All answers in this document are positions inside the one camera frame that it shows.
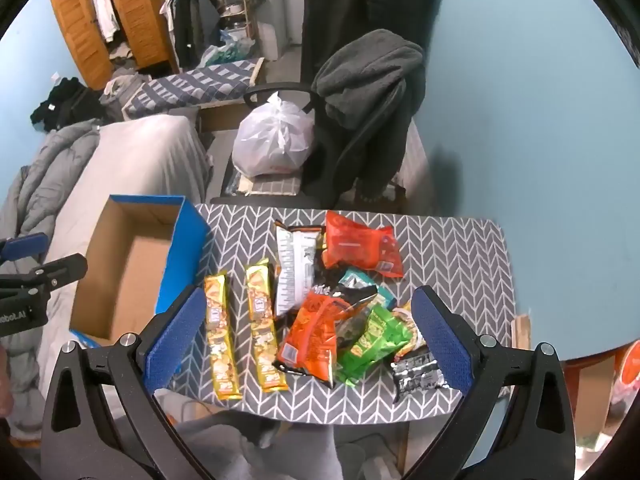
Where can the yellow long snack packet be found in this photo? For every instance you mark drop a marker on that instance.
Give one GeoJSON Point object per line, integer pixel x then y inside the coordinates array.
{"type": "Point", "coordinates": [262, 330]}
{"type": "Point", "coordinates": [220, 340]}

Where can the dark hanging clothes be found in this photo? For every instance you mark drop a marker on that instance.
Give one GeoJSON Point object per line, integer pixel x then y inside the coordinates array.
{"type": "Point", "coordinates": [192, 20]}

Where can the blue patterned mattress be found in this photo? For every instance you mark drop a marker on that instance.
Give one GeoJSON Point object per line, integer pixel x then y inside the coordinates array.
{"type": "Point", "coordinates": [200, 82]}

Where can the red translucent snack packet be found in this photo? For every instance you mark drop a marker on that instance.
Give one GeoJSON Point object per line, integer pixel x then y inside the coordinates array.
{"type": "Point", "coordinates": [357, 247]}

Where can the light wooden board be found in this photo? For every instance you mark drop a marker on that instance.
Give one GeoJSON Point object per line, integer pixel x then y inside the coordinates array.
{"type": "Point", "coordinates": [590, 390]}

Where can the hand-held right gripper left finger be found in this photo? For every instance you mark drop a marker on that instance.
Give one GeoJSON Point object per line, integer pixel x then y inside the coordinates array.
{"type": "Point", "coordinates": [175, 340]}

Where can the grey duvet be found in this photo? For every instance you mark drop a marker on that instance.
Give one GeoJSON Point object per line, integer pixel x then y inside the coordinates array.
{"type": "Point", "coordinates": [45, 175]}

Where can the grey bed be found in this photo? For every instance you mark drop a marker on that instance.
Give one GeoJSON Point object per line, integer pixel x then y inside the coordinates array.
{"type": "Point", "coordinates": [140, 160]}

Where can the wooden wardrobe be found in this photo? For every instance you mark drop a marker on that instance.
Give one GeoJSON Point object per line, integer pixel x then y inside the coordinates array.
{"type": "Point", "coordinates": [135, 10]}

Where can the white door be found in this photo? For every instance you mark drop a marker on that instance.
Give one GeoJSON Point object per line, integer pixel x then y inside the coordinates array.
{"type": "Point", "coordinates": [290, 10]}

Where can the black clothes pile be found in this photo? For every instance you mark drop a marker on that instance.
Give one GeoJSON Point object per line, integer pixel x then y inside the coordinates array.
{"type": "Point", "coordinates": [65, 102]}

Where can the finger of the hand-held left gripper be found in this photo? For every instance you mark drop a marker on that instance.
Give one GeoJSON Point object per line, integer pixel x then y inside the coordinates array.
{"type": "Point", "coordinates": [27, 247]}
{"type": "Point", "coordinates": [55, 272]}

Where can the checked seat cushion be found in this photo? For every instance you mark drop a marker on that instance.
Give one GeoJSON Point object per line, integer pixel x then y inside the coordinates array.
{"type": "Point", "coordinates": [270, 186]}

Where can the white shirt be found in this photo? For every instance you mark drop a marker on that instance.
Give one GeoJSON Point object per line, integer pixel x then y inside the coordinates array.
{"type": "Point", "coordinates": [105, 10]}

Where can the white-backed orange snack packet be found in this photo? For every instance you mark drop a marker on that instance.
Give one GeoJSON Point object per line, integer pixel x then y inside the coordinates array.
{"type": "Point", "coordinates": [295, 270]}

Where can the grey herringbone tablecloth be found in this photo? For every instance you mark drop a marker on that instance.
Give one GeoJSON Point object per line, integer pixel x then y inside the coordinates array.
{"type": "Point", "coordinates": [450, 260]}

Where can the green snack packet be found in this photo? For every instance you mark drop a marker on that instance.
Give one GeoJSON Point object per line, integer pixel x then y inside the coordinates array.
{"type": "Point", "coordinates": [372, 345]}

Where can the black office chair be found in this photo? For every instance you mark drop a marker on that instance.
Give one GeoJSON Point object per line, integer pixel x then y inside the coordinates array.
{"type": "Point", "coordinates": [280, 87]}

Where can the teal and white plastic bags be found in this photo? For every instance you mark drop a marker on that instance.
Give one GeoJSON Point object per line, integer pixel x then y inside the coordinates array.
{"type": "Point", "coordinates": [230, 50]}

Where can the blue cardboard box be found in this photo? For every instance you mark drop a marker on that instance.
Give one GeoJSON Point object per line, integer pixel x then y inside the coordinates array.
{"type": "Point", "coordinates": [130, 280]}

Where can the black and silver snack packet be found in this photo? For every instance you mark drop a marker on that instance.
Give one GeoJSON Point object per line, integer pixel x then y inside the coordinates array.
{"type": "Point", "coordinates": [415, 372]}

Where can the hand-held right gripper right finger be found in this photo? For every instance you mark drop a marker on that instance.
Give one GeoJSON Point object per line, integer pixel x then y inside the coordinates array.
{"type": "Point", "coordinates": [445, 345]}

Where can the orange and white item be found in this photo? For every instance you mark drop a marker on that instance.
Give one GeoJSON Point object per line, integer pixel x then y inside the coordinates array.
{"type": "Point", "coordinates": [627, 370]}

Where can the black hanging coat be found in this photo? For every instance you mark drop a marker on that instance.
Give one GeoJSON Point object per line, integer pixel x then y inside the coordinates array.
{"type": "Point", "coordinates": [365, 0]}

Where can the white plastic bag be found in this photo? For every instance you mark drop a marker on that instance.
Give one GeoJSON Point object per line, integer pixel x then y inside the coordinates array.
{"type": "Point", "coordinates": [272, 140]}

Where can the teal snack packet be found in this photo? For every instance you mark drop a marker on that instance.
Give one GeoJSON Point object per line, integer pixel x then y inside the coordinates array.
{"type": "Point", "coordinates": [357, 280]}

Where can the wooden bench base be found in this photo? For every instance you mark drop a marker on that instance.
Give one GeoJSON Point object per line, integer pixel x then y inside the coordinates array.
{"type": "Point", "coordinates": [220, 115]}

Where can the orange and black snack packet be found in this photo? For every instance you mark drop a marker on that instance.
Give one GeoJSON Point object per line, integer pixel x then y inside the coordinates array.
{"type": "Point", "coordinates": [312, 335]}

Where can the grey fleece jacket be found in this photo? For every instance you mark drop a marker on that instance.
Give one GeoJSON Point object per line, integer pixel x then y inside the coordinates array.
{"type": "Point", "coordinates": [370, 70]}

